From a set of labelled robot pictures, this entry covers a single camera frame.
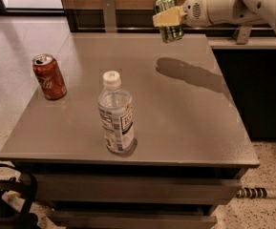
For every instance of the grey table with drawers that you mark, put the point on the grey table with drawers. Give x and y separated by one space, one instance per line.
147 136

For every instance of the clear plastic water bottle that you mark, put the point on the clear plastic water bottle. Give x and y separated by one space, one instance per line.
116 114

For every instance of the metal wall bracket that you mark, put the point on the metal wall bracket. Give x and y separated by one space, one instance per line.
241 34
109 14

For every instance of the green soda can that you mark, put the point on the green soda can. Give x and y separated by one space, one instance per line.
171 33

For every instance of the left metal wall bracket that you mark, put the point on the left metal wall bracket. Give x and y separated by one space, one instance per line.
109 14

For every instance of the red cola can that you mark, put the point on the red cola can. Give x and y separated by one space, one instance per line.
49 76

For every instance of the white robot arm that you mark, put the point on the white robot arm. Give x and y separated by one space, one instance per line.
242 12

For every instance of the right metal wall bracket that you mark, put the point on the right metal wall bracket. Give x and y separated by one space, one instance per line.
241 34

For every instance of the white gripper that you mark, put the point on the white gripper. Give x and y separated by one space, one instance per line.
195 11

